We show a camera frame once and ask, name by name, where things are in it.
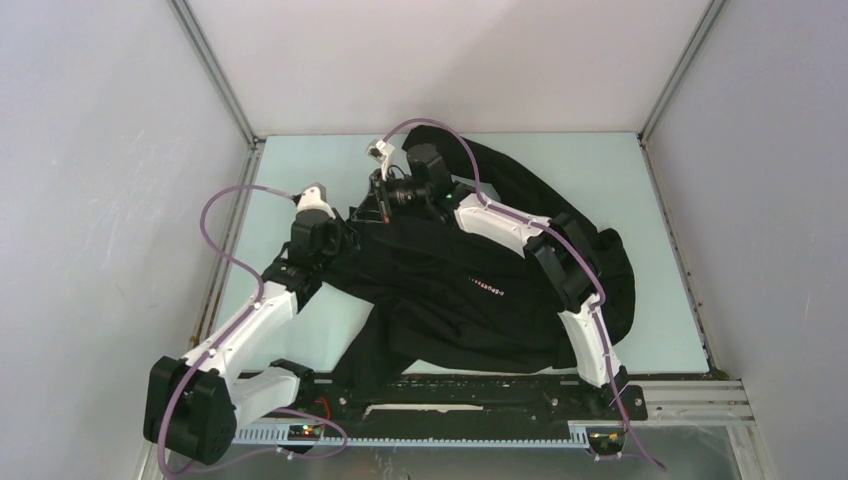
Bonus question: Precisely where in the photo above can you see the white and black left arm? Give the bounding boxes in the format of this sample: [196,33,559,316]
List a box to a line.
[142,207,343,465]

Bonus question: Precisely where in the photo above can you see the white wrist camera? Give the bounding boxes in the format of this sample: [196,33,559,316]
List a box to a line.
[295,183,337,218]
[365,139,396,181]

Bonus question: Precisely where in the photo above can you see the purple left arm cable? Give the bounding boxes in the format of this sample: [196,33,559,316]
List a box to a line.
[156,184,349,480]

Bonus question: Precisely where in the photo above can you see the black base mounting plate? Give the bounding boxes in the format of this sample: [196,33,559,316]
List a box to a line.
[292,374,648,441]

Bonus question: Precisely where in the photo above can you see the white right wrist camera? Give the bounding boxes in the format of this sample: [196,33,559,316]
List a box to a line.
[365,139,396,181]

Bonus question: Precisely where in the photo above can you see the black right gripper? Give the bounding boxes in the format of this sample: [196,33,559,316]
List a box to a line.
[352,168,431,226]

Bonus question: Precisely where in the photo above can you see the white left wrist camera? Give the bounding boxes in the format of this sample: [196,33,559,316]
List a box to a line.
[295,183,337,218]

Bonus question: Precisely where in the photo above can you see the aluminium frame rail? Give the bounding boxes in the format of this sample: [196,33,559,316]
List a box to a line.
[150,372,773,479]

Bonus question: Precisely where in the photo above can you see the black jacket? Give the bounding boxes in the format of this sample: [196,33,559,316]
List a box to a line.
[324,125,636,395]

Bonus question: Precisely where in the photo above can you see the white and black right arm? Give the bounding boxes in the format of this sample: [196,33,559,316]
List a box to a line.
[332,140,635,418]

